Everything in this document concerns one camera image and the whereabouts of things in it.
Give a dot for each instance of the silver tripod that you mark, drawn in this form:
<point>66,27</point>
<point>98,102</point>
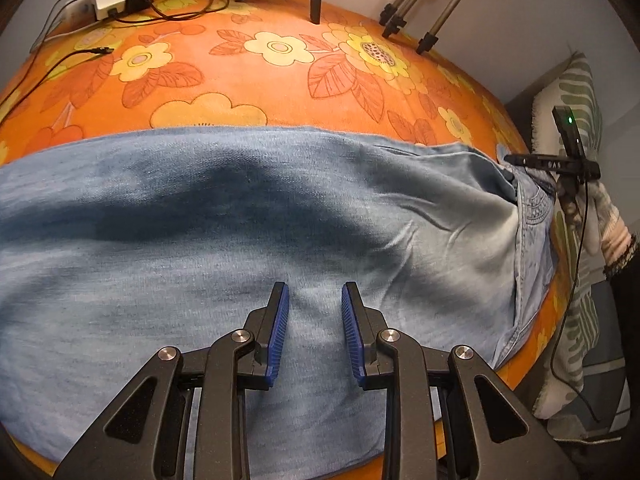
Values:
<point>440,5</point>

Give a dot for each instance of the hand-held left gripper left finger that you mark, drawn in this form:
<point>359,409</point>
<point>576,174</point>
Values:
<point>277,330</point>

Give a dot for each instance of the person's right hand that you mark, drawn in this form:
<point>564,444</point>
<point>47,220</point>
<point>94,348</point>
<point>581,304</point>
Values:
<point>595,220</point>

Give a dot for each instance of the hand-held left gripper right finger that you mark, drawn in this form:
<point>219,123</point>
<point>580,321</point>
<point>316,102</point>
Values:
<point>351,330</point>

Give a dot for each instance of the white power adapter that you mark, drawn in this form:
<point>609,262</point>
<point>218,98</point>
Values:
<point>111,2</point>

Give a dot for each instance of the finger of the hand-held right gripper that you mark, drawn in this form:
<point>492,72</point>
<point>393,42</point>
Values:
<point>522,161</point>

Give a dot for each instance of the orange floral blanket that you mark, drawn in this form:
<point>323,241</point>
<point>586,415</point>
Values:
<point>300,100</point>

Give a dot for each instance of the person's right forearm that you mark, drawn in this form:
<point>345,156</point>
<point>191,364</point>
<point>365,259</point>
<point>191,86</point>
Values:
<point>620,255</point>

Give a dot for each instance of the blue denim pants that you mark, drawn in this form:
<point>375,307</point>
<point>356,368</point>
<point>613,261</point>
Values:
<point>225,230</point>

